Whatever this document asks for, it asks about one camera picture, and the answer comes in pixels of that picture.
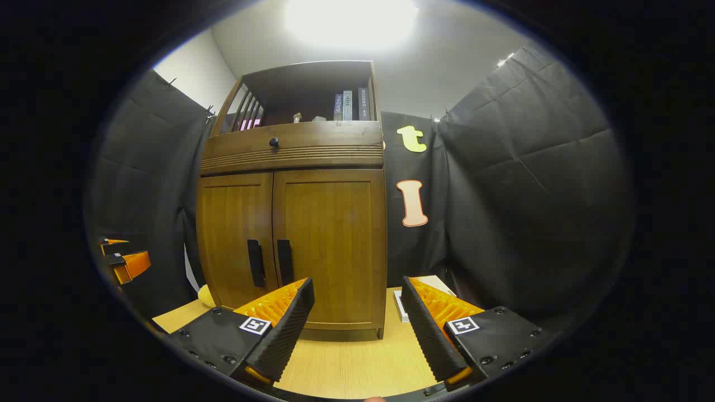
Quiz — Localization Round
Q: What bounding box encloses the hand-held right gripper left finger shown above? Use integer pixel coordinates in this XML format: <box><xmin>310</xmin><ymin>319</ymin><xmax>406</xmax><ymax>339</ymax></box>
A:
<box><xmin>168</xmin><ymin>277</ymin><xmax>315</xmax><ymax>386</ymax></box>

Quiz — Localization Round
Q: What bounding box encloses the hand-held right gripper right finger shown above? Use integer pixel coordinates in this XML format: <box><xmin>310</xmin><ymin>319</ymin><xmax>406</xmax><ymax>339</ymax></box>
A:
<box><xmin>401</xmin><ymin>275</ymin><xmax>551</xmax><ymax>391</ymax></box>

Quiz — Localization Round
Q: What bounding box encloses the black door handle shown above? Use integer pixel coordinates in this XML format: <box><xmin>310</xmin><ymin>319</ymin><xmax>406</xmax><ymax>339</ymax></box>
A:
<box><xmin>247</xmin><ymin>240</ymin><xmax>266</xmax><ymax>289</ymax></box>
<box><xmin>277</xmin><ymin>239</ymin><xmax>294</xmax><ymax>287</ymax></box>

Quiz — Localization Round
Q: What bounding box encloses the wooden shoe cabinet door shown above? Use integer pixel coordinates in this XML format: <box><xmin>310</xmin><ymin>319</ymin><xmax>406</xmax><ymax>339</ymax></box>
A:
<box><xmin>273</xmin><ymin>169</ymin><xmax>387</xmax><ymax>330</ymax></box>
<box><xmin>197</xmin><ymin>173</ymin><xmax>278</xmax><ymax>310</ymax></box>

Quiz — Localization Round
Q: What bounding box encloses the wooden double-door shoe cabinet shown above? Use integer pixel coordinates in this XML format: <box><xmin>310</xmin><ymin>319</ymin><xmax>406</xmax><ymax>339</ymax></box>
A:
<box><xmin>196</xmin><ymin>60</ymin><xmax>388</xmax><ymax>341</ymax></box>

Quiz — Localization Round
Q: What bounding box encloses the flat white box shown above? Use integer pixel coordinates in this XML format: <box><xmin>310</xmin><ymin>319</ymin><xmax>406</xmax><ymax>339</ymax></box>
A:
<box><xmin>394</xmin><ymin>289</ymin><xmax>412</xmax><ymax>323</ymax></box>

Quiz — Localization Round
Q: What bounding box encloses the black backdrop cloth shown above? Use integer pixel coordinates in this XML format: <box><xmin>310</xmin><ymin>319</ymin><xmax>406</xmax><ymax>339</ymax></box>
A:
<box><xmin>87</xmin><ymin>45</ymin><xmax>635</xmax><ymax>336</ymax></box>

